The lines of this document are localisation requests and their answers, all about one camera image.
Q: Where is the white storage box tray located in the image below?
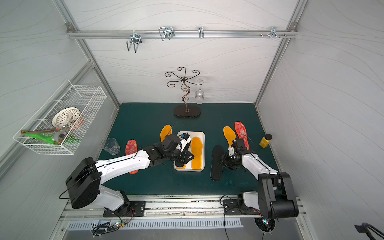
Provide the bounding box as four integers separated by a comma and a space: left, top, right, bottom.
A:
173, 131, 205, 172

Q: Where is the black object bottom right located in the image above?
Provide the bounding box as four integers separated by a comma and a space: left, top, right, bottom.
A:
355, 223, 384, 240

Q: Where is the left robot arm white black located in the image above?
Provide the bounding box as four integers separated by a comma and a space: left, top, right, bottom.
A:
66, 134, 194, 212

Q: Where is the red insole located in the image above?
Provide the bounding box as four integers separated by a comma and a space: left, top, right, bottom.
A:
125, 139, 140, 175
235, 122, 250, 150

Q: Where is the yellow bottle black cap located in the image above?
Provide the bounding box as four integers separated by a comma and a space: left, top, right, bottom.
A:
259, 134, 273, 149

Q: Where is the aluminium top rail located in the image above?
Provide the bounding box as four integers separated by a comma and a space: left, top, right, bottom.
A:
67, 29, 299, 40

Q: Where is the green table mat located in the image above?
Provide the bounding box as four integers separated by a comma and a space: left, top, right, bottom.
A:
106, 103, 278, 195

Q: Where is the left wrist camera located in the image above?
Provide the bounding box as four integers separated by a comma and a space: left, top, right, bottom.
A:
179, 133, 192, 151

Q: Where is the red insole right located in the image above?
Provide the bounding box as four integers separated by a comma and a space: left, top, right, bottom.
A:
235, 122, 250, 150

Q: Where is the black cable bundle left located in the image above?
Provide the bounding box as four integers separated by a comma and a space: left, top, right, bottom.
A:
90, 220, 133, 238

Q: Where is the white wire basket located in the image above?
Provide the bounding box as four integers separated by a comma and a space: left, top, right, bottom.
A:
13, 80, 107, 155

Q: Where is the white plastic strainer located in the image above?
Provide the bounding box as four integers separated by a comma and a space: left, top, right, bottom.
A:
52, 107, 81, 129

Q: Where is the green plastic item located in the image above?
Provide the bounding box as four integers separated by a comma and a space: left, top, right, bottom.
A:
22, 131, 81, 145

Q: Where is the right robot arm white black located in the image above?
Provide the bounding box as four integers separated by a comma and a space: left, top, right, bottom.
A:
220, 137, 299, 220

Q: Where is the black insole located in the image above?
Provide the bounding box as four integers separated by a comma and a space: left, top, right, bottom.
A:
211, 145, 224, 182
175, 143, 193, 167

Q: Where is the orange insole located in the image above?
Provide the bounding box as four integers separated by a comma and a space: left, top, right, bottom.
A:
191, 137, 203, 170
223, 126, 237, 148
176, 165, 187, 170
160, 125, 173, 142

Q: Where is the red insole left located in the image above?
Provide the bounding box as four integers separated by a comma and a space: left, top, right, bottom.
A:
125, 139, 140, 175

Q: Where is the hanging wine glass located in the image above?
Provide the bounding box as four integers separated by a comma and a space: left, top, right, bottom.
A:
195, 79, 205, 105

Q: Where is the clear plastic cup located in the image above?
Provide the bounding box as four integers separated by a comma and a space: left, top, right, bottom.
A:
103, 138, 121, 156

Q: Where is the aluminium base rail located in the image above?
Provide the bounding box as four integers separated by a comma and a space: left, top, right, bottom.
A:
58, 195, 307, 222

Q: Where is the brown metal glass rack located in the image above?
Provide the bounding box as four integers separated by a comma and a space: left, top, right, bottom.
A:
165, 67, 201, 118

